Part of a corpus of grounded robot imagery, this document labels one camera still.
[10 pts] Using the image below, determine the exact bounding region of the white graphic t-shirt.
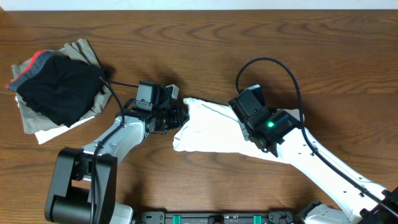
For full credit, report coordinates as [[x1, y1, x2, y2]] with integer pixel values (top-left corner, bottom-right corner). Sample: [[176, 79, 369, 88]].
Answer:
[[173, 98, 310, 164]]

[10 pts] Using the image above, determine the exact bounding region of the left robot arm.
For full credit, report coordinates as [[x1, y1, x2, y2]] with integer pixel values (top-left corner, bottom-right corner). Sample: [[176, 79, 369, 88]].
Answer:
[[44, 81, 188, 224]]

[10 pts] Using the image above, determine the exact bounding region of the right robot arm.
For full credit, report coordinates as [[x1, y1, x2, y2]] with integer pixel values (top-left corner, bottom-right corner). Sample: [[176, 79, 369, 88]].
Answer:
[[228, 85, 397, 223]]

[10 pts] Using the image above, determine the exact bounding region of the black folded garment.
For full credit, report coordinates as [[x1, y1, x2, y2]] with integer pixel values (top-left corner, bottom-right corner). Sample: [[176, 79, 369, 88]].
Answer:
[[6, 50, 106, 127]]

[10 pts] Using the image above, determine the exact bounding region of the white folded garment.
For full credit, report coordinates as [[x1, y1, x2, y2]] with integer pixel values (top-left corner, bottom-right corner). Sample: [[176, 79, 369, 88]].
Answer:
[[15, 94, 94, 144]]

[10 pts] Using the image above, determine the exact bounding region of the khaki folded garment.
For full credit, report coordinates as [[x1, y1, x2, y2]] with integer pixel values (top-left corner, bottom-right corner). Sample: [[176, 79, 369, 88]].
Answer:
[[16, 39, 111, 134]]

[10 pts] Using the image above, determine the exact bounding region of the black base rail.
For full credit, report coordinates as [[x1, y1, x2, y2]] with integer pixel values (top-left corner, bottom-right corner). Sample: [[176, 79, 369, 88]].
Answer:
[[131, 211, 299, 224]]

